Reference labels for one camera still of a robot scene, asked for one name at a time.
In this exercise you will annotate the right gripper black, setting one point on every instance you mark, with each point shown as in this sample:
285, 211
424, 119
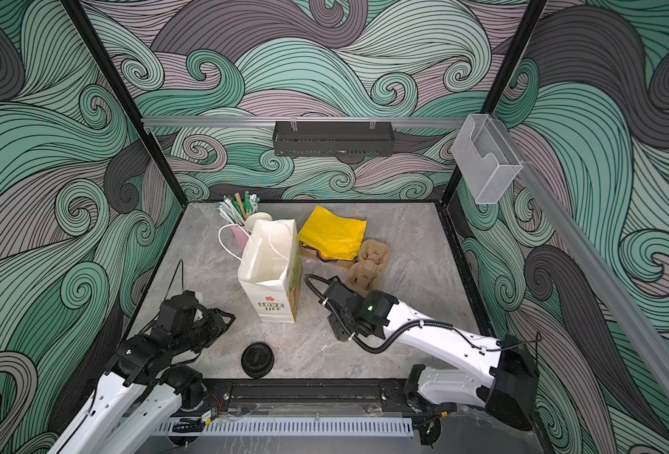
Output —
337, 326

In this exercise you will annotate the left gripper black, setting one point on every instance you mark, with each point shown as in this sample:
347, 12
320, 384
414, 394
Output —
218, 324

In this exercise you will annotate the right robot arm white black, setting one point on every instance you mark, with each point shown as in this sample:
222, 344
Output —
499, 376

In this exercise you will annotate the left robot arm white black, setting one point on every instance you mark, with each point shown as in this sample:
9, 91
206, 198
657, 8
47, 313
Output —
142, 385

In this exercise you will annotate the brown pulp cup carrier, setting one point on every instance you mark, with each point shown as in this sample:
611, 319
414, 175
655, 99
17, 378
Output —
367, 270

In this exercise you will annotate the stack of black cup lids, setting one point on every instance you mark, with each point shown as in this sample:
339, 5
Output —
257, 360

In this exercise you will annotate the yellow napkin stack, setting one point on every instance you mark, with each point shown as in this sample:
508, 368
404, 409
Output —
333, 237

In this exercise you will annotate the white paper gift bag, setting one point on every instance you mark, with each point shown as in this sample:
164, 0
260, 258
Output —
271, 269

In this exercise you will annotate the pink holder with straws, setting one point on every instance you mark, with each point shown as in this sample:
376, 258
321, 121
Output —
236, 210

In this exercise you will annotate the stack of green paper cups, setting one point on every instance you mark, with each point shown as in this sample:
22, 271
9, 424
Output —
252, 219

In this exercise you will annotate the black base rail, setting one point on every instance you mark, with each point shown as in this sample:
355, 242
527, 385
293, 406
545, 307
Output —
391, 394

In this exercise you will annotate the white slotted cable duct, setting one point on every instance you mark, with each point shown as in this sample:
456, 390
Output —
297, 426

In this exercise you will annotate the black wall tray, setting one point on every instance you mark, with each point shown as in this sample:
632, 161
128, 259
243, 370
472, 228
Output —
333, 138

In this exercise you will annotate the clear acrylic wall holder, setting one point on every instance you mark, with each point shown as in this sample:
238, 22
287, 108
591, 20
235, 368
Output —
487, 157

